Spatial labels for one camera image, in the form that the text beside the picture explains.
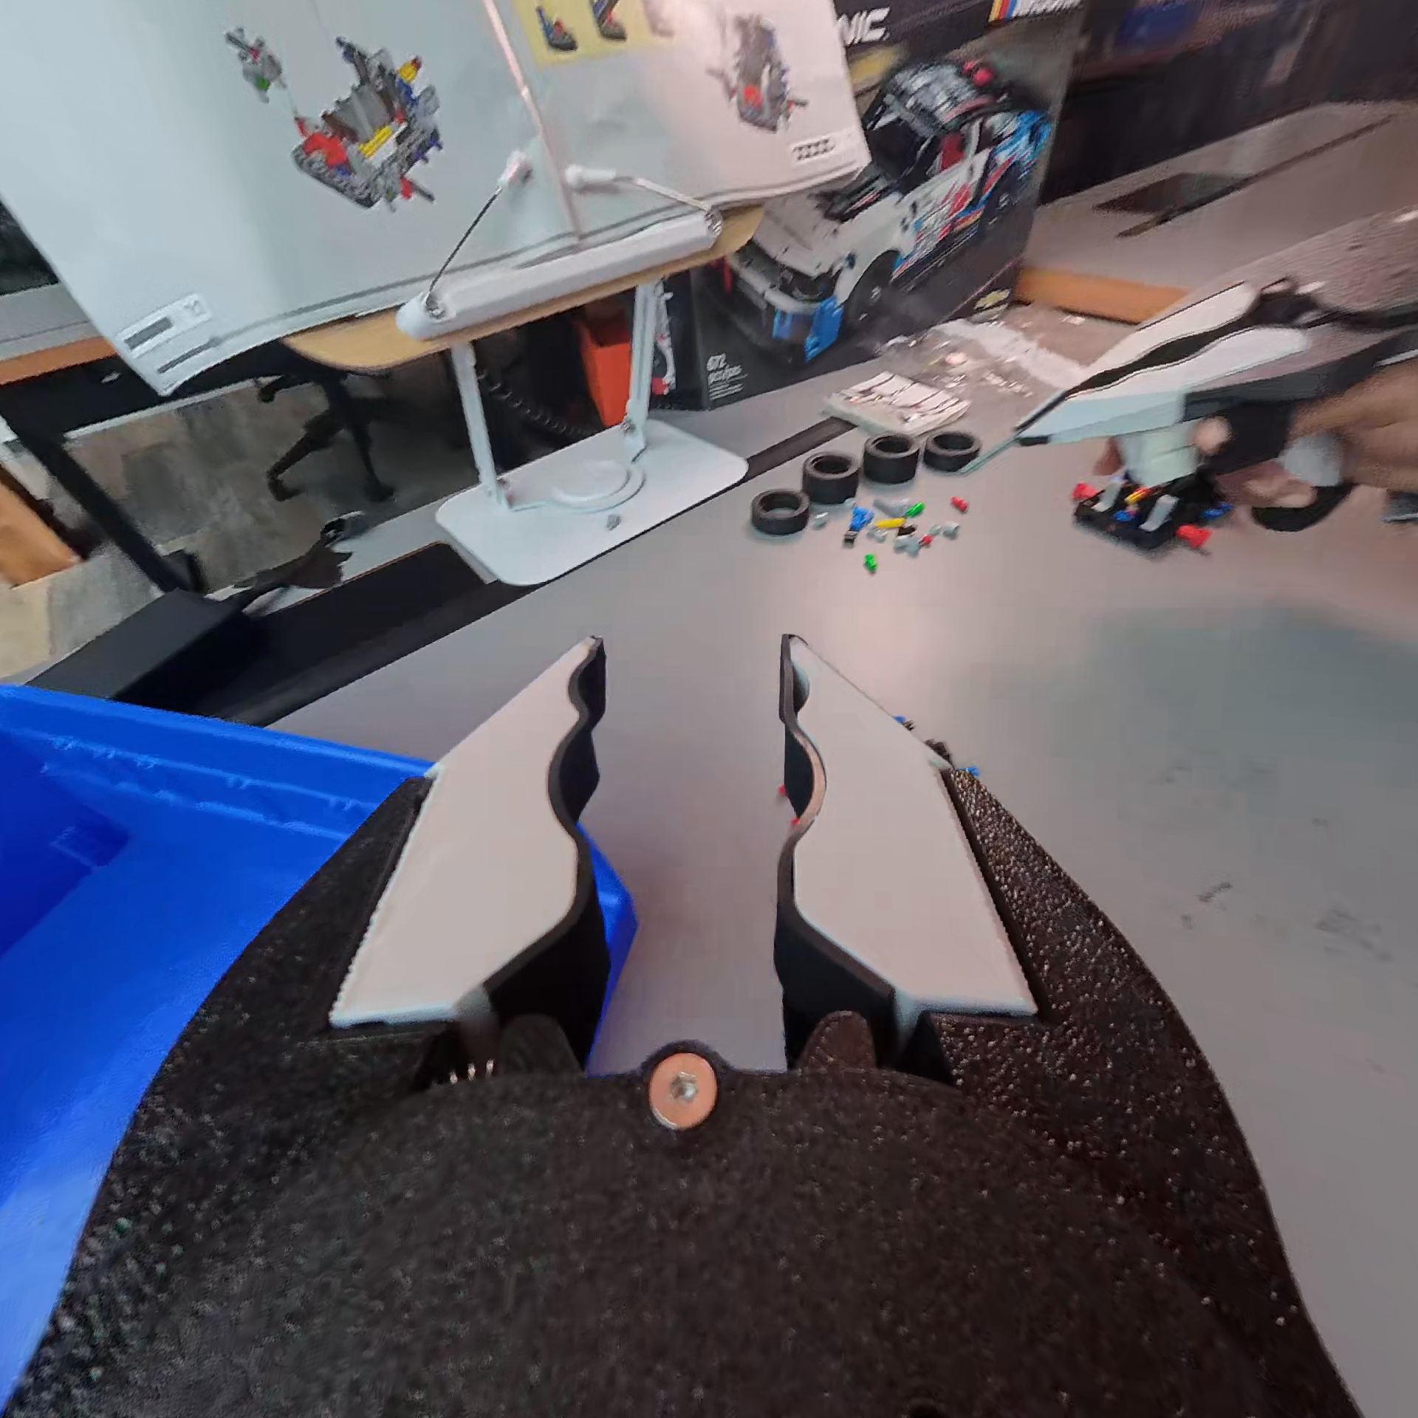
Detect blue bin with marker label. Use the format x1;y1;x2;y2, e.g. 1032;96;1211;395
0;684;640;1264

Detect pile of small toy pins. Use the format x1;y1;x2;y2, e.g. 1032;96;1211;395
776;714;985;832

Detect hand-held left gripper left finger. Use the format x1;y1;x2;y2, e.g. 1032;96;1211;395
328;635;612;1028

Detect person's right hand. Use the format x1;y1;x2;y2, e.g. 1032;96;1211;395
1213;359;1418;511

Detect neighbouring grey table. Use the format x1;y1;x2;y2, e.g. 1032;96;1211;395
1014;100;1418;326

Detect black office chair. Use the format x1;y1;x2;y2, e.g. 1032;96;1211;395
257;371;397;505

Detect wooden table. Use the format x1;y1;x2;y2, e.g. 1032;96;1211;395
0;332;202;599

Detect sticker sheet booklet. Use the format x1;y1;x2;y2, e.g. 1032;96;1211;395
823;373;973;435

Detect black power cable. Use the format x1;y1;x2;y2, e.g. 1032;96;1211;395
234;511;374;613

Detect instruction manual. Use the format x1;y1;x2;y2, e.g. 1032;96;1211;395
0;0;872;397

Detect black toy frame assembly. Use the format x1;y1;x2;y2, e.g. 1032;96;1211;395
1071;466;1235;555

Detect clear plastic bags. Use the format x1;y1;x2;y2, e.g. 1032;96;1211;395
880;300;1122;402

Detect cluster of grey toy connectors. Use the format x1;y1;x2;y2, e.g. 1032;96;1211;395
813;495;973;576

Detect grey desk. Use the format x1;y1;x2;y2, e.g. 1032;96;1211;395
239;311;1418;1418

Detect book stand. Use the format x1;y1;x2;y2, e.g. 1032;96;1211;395
283;155;769;589

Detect toy car set box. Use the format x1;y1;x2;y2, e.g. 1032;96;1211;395
666;0;1086;413

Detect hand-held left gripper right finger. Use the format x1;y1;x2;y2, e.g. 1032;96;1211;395
776;633;1041;1021

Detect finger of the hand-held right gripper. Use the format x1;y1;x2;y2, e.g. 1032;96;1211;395
1089;280;1267;383
1012;326;1319;449

